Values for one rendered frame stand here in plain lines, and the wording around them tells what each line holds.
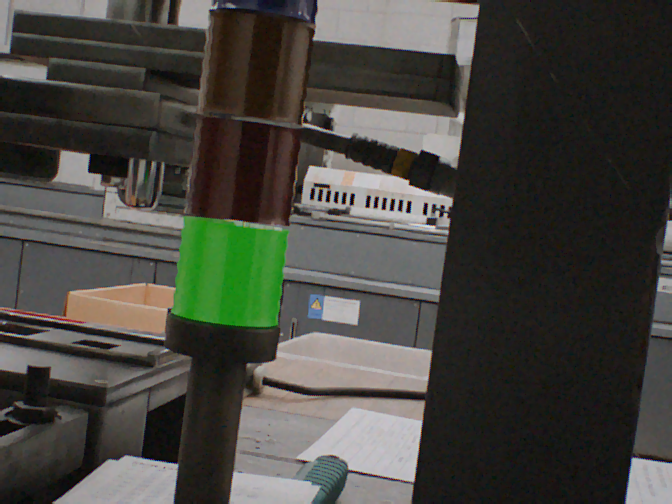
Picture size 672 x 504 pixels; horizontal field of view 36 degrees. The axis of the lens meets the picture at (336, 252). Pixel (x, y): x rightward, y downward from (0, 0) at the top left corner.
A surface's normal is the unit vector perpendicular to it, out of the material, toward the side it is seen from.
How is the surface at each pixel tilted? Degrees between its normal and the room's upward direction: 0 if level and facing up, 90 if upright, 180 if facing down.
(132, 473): 1
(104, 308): 88
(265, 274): 76
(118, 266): 90
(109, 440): 90
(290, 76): 104
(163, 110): 90
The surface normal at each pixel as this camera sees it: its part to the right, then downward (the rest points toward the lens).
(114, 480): 0.14, -0.99
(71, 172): -0.24, 0.02
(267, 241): 0.62, -0.12
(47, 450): 0.97, 0.14
